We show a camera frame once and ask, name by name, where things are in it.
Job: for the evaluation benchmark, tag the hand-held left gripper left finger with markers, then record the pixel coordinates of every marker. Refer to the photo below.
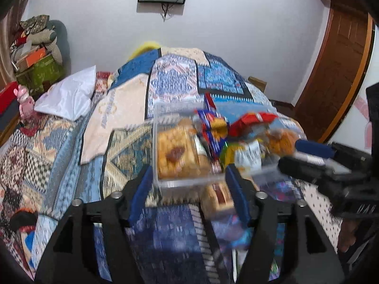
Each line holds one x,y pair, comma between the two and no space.
140,195

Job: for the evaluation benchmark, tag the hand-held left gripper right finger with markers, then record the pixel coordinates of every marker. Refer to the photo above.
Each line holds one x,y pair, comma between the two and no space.
237,195

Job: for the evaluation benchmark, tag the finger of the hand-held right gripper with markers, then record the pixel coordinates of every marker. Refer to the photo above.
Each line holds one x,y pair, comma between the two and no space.
308,166
314,148

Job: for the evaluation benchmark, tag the brown sandwich biscuit packet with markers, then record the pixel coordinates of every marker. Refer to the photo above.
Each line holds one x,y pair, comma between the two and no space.
217,198

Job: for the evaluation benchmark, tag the fried golden snack packet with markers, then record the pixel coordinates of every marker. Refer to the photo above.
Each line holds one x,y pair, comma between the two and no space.
281,140

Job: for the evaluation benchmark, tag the clear plastic storage container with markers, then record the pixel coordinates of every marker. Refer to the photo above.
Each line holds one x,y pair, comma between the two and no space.
189,177

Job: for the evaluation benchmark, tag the clear cracker packet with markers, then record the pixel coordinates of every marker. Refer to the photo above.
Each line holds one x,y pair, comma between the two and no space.
174,153

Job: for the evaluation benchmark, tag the red snack packet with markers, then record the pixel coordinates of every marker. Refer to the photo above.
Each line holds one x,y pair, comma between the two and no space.
251,121

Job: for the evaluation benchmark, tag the blue potato chip packet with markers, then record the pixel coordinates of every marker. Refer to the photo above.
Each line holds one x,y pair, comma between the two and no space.
211,127

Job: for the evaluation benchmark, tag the person's right hand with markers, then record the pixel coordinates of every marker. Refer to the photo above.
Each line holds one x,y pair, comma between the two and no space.
348,236

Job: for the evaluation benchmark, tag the brown wooden door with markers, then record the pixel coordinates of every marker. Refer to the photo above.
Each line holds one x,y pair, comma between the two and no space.
334,74

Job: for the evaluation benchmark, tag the small cardboard box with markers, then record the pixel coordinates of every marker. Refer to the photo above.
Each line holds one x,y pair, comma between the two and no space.
258,83

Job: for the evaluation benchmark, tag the blue patchwork blanket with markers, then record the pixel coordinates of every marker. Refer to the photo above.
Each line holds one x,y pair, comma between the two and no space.
177,94

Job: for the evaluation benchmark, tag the red checkered patterned blanket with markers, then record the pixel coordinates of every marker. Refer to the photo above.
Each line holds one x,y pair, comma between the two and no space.
26,159

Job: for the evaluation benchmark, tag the white pillow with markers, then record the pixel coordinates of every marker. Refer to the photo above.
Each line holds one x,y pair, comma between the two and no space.
68,94

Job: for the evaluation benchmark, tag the pink toy figure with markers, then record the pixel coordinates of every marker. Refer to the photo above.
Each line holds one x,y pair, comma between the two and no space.
26,104

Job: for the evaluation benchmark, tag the yellow plush object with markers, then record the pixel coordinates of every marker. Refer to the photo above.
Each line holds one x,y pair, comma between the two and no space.
145,48

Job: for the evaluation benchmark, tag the grey box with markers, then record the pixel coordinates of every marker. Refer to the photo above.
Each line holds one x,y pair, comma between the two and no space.
8,117

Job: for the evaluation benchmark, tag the red box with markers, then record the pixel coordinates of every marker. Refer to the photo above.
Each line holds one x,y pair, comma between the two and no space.
7,94

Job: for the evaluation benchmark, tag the grey-blue plush cushion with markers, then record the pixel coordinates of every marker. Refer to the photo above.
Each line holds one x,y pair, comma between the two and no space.
60,44

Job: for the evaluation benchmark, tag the orange cardboard box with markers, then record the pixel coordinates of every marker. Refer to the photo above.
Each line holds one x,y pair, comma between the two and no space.
31,59

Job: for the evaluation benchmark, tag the floral dark cloth bundle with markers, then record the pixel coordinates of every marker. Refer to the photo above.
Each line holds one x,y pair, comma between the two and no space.
34,23

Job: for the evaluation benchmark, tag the striped brown curtain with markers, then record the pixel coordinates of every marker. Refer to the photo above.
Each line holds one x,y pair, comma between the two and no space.
9,35

